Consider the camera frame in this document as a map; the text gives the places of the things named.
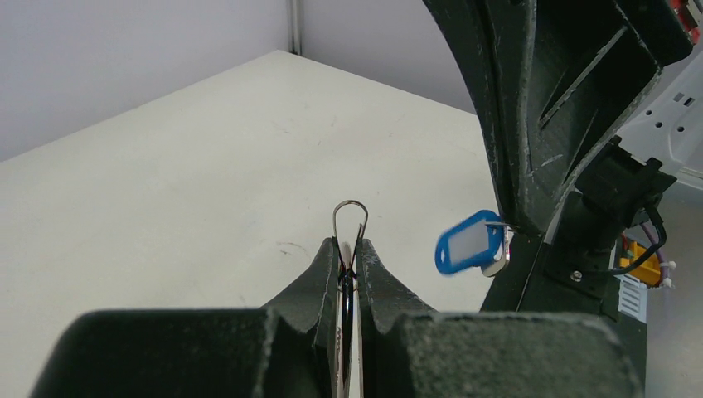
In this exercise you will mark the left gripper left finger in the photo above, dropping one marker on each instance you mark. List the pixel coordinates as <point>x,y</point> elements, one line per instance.
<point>284,348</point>

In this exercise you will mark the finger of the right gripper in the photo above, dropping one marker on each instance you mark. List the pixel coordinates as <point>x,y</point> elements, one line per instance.
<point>484,38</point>
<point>564,76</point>

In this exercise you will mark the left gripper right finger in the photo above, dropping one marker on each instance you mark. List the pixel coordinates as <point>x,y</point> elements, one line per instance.
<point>409,349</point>

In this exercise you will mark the silver metal keyring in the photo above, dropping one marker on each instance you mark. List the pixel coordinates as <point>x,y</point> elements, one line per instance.
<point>346,294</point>

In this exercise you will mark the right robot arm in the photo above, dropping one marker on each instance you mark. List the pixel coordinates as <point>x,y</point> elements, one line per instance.
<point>616,188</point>

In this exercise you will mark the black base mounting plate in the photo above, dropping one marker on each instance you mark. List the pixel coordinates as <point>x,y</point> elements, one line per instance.
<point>560,278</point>

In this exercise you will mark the left aluminium frame post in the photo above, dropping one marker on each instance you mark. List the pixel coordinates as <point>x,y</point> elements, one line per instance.
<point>295,8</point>

